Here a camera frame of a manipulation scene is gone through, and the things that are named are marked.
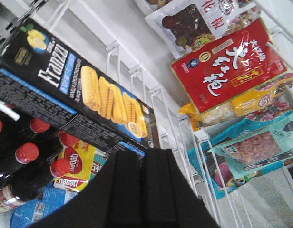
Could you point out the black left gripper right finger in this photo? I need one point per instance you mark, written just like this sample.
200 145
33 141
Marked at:
168 200

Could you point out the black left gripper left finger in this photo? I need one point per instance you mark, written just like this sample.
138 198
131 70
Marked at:
118 198

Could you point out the teal goji berry pouch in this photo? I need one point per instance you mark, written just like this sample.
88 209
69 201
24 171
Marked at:
254 151

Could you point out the black Franzzi cookie box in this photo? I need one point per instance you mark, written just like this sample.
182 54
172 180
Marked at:
43 77

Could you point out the blue sweet potato noodle pouch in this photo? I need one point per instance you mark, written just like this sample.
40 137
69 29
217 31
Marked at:
253 122

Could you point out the yellow Nabati wafer box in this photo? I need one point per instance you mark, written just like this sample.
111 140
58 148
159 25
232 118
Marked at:
80 157

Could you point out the red cap soy sauce bottle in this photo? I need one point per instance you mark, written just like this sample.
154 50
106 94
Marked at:
47 173
20 189
23 132

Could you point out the yellow white fungus pouch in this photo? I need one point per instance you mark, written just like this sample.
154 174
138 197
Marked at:
254 100

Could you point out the red Da Hong Pao pouch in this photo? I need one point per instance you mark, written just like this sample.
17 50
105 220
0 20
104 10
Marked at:
229 67

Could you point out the white Sichuan pepper pouch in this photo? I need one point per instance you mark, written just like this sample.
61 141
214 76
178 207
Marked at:
188 25

